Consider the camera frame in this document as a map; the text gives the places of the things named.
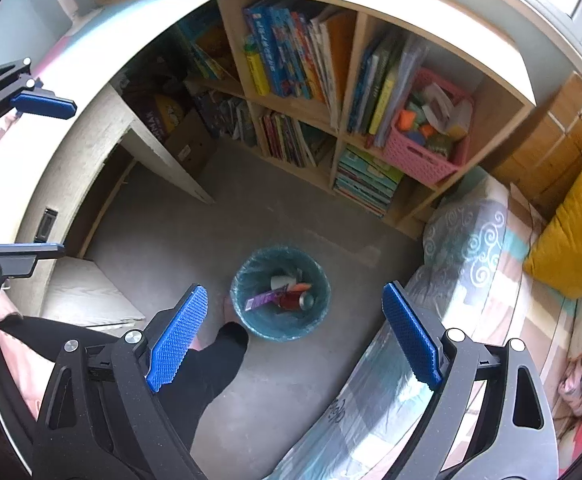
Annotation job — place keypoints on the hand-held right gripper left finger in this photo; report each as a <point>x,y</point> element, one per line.
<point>176,340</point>

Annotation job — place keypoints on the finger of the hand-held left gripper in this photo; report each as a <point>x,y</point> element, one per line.
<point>21,251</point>
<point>41,105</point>

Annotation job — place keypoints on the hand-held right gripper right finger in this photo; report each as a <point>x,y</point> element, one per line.
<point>411,340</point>

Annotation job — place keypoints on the waste bin with blue liner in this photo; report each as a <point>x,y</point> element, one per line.
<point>271,330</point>

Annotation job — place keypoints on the purple toothbrush package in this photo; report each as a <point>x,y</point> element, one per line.
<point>266,299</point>

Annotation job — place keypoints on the red drink can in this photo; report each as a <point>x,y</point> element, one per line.
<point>296,301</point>

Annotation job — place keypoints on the black desk socket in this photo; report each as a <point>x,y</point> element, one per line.
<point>46,225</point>

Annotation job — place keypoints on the pink and blue printed towel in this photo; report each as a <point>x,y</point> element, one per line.
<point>56,67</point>

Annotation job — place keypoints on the person's leg black pants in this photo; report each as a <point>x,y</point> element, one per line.
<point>206,375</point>

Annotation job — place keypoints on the cream desk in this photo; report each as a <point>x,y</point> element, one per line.
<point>96,60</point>

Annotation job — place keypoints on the clear plastic sheet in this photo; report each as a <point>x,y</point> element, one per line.
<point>371,400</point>

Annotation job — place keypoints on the bed with patterned sheet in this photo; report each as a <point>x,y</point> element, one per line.
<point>471,260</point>

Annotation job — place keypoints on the person's pink top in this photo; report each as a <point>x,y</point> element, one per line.
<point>16,360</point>

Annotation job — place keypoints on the purple printed bag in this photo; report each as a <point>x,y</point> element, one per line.
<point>158,115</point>

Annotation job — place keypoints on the brown cardboard box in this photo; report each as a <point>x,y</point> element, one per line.
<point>191,142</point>

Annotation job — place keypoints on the stack of flat boxed books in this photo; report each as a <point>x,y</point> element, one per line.
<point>366,180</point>

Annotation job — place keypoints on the row of yellow picture books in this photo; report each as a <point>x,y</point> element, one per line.
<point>206,50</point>

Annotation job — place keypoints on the pink plastic basket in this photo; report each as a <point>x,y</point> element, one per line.
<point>416,157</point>

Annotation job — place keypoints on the row of dark picture books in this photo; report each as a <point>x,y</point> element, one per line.
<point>226,115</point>

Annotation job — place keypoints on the yellow pillow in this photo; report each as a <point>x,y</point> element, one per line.
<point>576,230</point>

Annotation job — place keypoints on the wooden cube bookshelf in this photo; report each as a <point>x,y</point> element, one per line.
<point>232,45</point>

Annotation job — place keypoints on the row of small picture books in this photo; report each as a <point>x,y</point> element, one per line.
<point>291,135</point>

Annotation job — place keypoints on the row of blue children's books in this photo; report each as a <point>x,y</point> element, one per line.
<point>281,55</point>

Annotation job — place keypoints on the wooden headboard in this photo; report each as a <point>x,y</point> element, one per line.
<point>551,135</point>

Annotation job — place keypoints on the row of tall picture books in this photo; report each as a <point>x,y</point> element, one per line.
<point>378,90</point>

